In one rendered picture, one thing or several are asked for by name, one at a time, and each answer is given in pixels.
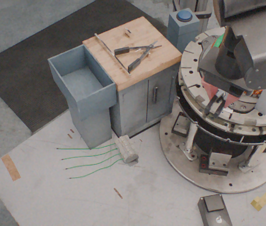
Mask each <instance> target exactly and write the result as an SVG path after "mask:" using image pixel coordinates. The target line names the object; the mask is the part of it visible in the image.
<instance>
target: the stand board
mask: <svg viewBox="0 0 266 226"><path fill-rule="evenodd" d="M125 28H127V29H128V30H129V31H130V32H131V33H132V39H130V38H129V37H128V36H127V35H126V34H125ZM98 36H99V37H100V38H101V39H102V41H103V42H104V43H105V44H106V45H107V47H108V48H109V49H110V50H111V51H112V52H113V54H114V49H119V48H124V47H139V46H149V45H150V44H152V43H153V42H155V41H158V42H157V43H155V44H154V46H159V45H162V47H159V48H156V49H152V50H151V51H150V53H151V58H150V59H148V57H147V56H146V57H145V58H144V59H143V60H142V61H141V63H140V64H139V65H138V66H137V67H135V68H134V69H133V70H132V71H131V72H130V73H131V78H129V77H128V76H127V75H126V74H125V73H124V71H123V70H122V69H121V68H120V67H119V65H118V64H117V63H116V62H115V61H114V59H113V58H112V57H111V56H110V55H109V54H108V53H107V51H106V50H105V49H104V48H103V46H102V45H101V44H100V43H99V42H98V40H97V39H96V38H95V37H92V38H90V39H87V40H85V41H83V44H85V45H86V47H87V48H88V49H89V51H90V52H91V53H92V54H93V56H94V57H95V58H96V59H97V60H98V62H99V63H100V64H101V65H102V67H103V68H104V69H105V71H106V72H107V73H108V74H109V76H110V77H111V78H112V79H113V81H114V82H115V83H116V89H117V91H121V90H123V89H125V88H127V87H129V86H131V85H133V84H135V83H138V82H140V81H142V80H144V79H146V78H148V77H150V76H152V75H154V74H156V73H158V72H160V71H162V70H164V69H166V68H168V67H170V66H172V65H174V64H176V63H178V62H181V59H182V54H181V53H180V52H179V51H178V50H177V49H176V48H175V47H174V46H173V45H172V44H171V43H170V42H169V41H168V40H167V39H166V38H165V37H164V36H163V35H162V34H161V33H160V32H159V31H158V30H157V29H156V28H155V27H154V26H153V25H152V24H151V23H149V22H148V21H147V20H146V19H145V18H144V17H140V18H138V19H135V20H133V21H131V22H128V23H126V24H124V25H121V26H119V27H116V28H114V29H111V30H109V31H107V32H104V33H102V34H100V35H98ZM142 54H143V50H138V51H130V52H129V53H124V54H121V55H116V57H117V58H118V59H119V60H120V62H121V63H122V64H123V65H124V66H125V68H126V69H127V70H128V65H130V64H131V63H132V62H134V61H135V60H136V59H137V58H140V56H141V55H142Z"/></svg>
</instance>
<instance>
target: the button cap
mask: <svg viewBox="0 0 266 226"><path fill-rule="evenodd" d="M178 18H179V19H181V20H189V19H190V18H191V13H190V12H189V11H187V10H182V11H180V12H179V13H178Z"/></svg>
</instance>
